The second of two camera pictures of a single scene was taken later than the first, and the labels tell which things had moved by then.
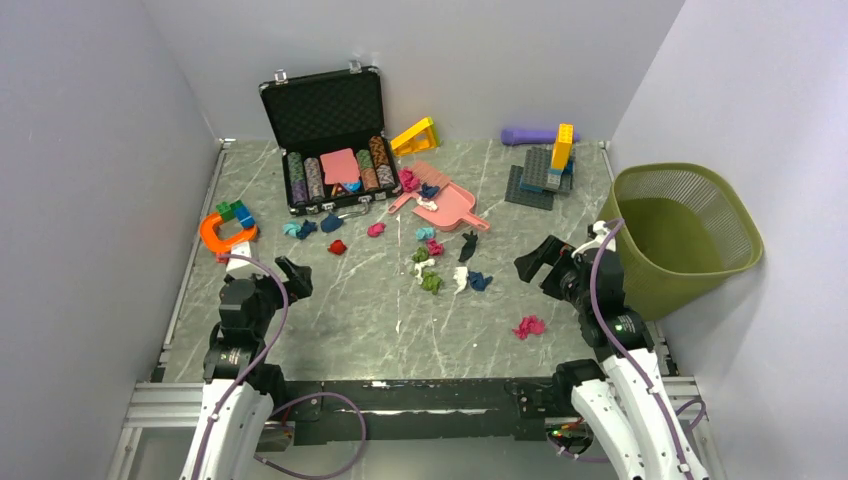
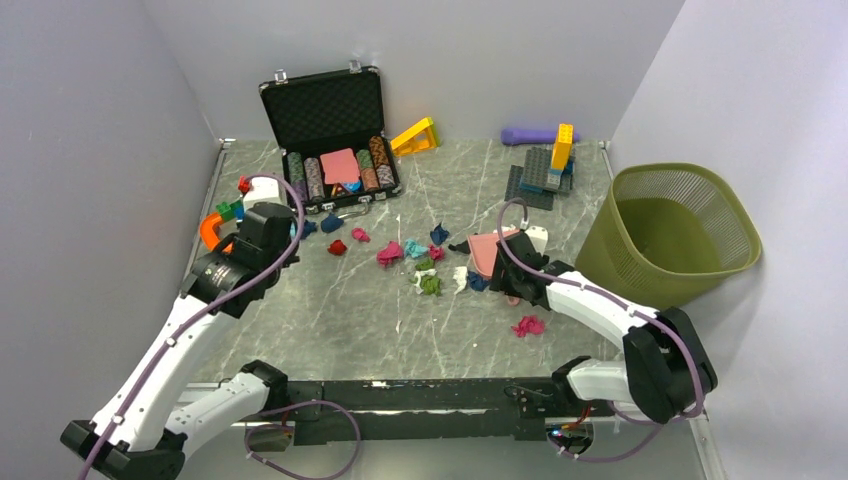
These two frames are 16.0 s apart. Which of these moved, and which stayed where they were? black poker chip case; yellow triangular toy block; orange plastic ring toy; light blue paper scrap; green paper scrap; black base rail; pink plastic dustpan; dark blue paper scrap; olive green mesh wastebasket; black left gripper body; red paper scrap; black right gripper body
Moved: black right gripper body; light blue paper scrap; pink plastic dustpan; black left gripper body
Stayed: green paper scrap; black base rail; red paper scrap; orange plastic ring toy; yellow triangular toy block; olive green mesh wastebasket; dark blue paper scrap; black poker chip case
